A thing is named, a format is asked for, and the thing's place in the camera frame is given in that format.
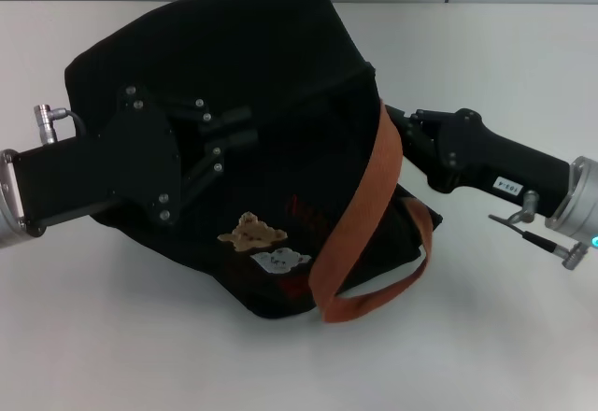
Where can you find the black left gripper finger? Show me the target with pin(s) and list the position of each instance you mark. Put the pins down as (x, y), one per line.
(210, 163)
(205, 119)

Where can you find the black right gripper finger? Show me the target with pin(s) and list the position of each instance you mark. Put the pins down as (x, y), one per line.
(418, 121)
(420, 149)

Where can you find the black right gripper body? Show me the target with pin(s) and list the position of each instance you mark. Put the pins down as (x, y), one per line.
(486, 159)

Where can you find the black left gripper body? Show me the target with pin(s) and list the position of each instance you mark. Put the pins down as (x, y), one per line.
(121, 163)

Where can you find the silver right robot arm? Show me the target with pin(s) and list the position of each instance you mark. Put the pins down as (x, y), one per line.
(579, 201)

